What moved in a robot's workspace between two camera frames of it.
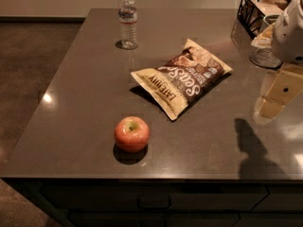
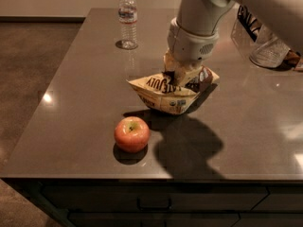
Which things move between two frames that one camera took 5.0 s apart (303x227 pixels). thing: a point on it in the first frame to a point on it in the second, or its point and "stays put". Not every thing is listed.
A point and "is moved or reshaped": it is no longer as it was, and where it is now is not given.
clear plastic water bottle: x=128 y=18 stays put
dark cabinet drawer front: x=157 y=197 stays put
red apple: x=132 y=134 stays put
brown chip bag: x=179 y=83 is moved or reshaped
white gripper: x=289 y=37 to x=189 y=46
